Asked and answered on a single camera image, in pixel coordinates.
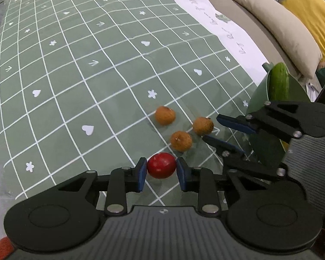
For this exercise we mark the green cucumber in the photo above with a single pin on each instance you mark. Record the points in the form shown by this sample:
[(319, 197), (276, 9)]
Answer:
[(279, 81)]

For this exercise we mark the brown longan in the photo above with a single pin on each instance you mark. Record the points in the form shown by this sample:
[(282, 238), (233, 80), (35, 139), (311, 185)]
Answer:
[(165, 115), (181, 140), (203, 126)]

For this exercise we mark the red cherry tomato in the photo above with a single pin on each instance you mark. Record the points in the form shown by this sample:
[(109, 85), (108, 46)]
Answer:
[(161, 165)]

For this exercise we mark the orange red fuzzy cloth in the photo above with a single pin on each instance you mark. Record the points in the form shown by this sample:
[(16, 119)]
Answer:
[(1, 249)]

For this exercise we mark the white phone stand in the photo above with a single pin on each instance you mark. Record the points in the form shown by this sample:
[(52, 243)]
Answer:
[(311, 90)]

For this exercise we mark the beige pillow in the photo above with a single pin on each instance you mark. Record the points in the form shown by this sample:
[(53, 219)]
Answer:
[(281, 32)]

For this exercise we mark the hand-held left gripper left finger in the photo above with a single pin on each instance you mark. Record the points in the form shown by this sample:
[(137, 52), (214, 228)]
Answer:
[(140, 174)]

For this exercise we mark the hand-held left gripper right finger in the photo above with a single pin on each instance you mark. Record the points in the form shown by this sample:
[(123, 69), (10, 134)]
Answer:
[(182, 174)]

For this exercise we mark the beige sofa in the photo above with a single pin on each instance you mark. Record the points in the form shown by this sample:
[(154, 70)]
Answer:
[(227, 5)]

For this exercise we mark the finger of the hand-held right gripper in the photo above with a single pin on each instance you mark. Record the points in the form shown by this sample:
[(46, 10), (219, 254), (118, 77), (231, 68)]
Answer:
[(224, 145), (238, 123)]

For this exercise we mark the yellow pillow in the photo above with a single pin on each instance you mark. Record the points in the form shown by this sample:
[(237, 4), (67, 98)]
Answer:
[(319, 24)]

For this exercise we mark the green colander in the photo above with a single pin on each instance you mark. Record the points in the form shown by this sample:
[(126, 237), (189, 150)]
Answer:
[(262, 146)]

